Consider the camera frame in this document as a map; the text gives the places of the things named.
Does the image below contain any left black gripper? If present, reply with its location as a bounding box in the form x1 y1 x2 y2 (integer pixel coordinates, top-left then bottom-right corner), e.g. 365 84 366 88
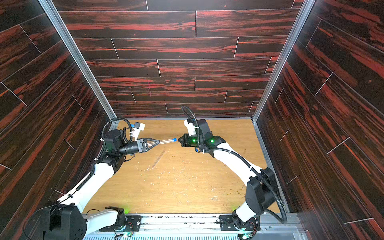
117 139 159 158

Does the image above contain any clear test tube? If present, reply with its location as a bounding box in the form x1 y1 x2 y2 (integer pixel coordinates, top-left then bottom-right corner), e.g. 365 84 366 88
152 149 166 169
159 139 173 145

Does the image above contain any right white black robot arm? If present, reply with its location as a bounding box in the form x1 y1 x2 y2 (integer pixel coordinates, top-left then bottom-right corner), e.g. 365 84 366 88
178 119 287 230

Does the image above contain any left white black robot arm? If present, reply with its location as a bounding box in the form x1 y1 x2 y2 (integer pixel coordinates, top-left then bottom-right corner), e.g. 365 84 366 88
25 129 160 240

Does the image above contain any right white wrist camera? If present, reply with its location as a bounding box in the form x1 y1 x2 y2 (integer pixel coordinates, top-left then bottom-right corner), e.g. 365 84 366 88
184 119 196 136

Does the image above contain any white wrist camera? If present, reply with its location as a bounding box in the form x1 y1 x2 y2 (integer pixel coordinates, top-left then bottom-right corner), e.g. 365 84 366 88
132 122 145 141
184 119 196 136

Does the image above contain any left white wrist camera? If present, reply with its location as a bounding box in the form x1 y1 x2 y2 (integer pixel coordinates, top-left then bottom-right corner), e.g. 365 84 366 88
132 122 145 141

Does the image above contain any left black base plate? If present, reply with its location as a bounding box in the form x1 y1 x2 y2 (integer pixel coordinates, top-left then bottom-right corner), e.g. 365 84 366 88
99 215 142 233

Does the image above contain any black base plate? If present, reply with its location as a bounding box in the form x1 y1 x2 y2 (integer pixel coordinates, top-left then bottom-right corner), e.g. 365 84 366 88
99 215 142 233
217 215 261 232

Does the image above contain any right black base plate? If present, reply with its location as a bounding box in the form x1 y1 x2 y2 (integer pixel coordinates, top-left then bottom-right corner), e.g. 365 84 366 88
217 215 261 232

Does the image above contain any aluminium front rail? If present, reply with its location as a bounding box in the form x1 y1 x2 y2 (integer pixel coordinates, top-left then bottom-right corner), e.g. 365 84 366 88
53 213 307 240

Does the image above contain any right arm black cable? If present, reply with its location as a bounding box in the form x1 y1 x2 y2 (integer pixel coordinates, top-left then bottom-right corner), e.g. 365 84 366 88
180 105 288 225

